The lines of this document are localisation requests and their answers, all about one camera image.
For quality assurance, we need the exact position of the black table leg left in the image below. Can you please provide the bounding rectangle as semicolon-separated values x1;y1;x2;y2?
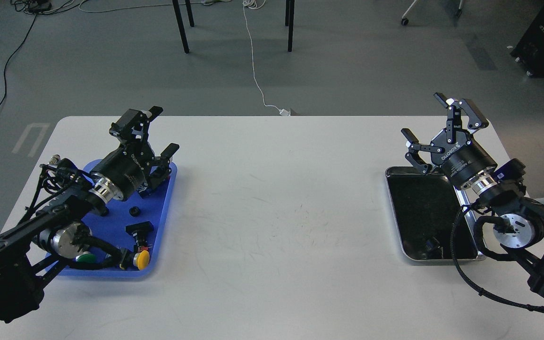
172;0;195;54

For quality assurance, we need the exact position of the blue plastic tray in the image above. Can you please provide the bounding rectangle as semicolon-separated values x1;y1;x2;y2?
59;163;177;280

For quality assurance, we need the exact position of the green push button switch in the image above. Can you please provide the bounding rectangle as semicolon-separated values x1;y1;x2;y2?
75;251;97;264

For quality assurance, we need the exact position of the black table leg right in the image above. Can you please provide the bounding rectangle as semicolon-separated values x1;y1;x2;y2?
284;0;295;52

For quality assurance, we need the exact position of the black table leg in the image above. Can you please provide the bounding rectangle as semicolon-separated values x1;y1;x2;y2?
284;0;295;52
172;0;195;54

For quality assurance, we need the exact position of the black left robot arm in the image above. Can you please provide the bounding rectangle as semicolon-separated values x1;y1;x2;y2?
0;106;179;323

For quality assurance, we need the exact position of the white cable on floor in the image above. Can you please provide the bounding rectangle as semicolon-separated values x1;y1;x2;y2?
242;0;291;116

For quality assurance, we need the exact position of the black push button switch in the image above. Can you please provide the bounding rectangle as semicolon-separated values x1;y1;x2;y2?
125;221;154;249

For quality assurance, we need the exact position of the yellow push button switch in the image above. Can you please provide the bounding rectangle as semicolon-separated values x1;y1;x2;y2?
118;246;151;271

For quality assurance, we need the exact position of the silver metal tray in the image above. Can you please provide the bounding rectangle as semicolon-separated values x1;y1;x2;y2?
385;166;485;265

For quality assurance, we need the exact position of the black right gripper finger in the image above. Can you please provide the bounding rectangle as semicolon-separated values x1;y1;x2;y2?
401;128;444;176
433;93;489;142

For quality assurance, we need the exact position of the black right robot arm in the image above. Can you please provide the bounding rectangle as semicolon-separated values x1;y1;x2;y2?
401;93;544;314

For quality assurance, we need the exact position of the white chair base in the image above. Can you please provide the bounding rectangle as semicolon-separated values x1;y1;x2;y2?
400;0;468;26

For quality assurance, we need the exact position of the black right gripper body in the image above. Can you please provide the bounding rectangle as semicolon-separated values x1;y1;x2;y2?
431;130;497;190

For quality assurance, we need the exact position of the small black gear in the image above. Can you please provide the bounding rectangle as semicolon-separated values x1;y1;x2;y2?
128;206;142;217

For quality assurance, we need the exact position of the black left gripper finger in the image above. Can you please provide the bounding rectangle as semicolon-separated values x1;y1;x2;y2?
110;106;163;153
145;144;180;191

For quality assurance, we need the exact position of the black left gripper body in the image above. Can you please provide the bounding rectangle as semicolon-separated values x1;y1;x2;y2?
90;140;159;202

